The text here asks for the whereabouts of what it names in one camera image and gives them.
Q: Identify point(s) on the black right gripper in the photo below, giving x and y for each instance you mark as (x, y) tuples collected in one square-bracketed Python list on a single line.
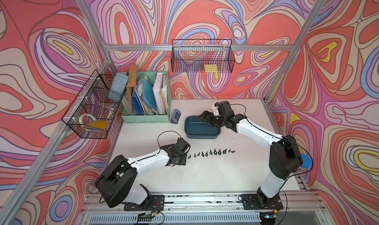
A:
[(210, 115)]

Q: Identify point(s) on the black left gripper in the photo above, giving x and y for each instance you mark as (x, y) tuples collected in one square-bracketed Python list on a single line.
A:
[(183, 162)]

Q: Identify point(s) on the dark teal storage box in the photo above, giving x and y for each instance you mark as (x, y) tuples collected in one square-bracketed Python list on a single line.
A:
[(195, 129)]

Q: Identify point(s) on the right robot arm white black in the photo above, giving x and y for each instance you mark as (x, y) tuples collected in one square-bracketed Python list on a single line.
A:
[(284, 155)]

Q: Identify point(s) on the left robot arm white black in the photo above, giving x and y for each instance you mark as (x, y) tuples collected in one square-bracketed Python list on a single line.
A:
[(116, 184)]

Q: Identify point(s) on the grey blue hole punch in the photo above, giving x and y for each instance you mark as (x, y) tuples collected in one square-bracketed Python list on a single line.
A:
[(175, 117)]

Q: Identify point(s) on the yellow sticky note pad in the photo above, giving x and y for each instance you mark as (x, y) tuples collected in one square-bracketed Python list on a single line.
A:
[(211, 68)]

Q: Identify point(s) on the green plastic file organizer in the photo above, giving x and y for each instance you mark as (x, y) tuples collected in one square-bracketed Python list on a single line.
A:
[(134, 118)]

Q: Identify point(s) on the blue folder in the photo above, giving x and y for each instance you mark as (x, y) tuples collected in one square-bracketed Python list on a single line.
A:
[(143, 99)]

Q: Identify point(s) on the white binder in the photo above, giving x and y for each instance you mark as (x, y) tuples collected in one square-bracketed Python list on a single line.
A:
[(158, 95)]

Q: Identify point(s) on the yellow card in basket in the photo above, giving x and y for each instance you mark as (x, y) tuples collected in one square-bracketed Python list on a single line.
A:
[(97, 125)]

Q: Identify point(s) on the brown cardboard folder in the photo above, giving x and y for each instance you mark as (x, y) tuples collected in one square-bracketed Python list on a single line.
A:
[(131, 84)]

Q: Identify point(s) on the grey blue sponge pad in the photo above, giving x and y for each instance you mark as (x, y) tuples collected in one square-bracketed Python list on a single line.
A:
[(118, 86)]

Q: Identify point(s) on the white tape roll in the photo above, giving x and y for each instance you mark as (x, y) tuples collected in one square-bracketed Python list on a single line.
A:
[(86, 118)]

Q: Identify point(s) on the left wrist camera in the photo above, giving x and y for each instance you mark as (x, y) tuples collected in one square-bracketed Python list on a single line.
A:
[(182, 146)]

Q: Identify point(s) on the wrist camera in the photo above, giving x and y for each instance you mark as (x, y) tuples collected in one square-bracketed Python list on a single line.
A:
[(223, 108), (182, 146)]

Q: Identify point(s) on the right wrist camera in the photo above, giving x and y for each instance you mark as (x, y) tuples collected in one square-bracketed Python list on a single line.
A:
[(223, 108)]

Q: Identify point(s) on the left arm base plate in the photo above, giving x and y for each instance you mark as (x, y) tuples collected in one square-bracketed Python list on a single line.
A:
[(141, 199)]

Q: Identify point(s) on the black wire basket back wall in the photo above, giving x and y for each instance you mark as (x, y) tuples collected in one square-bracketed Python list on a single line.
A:
[(190, 55)]

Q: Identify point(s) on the black wire basket wall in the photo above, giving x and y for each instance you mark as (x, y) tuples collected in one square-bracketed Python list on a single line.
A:
[(93, 99), (190, 55)]

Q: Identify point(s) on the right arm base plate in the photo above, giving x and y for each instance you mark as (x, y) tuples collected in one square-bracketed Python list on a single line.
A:
[(260, 202)]

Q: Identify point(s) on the black wire basket left wall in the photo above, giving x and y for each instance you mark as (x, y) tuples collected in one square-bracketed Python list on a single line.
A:
[(93, 99)]

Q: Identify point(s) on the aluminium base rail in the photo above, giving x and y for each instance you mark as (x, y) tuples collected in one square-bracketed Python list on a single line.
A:
[(213, 208)]

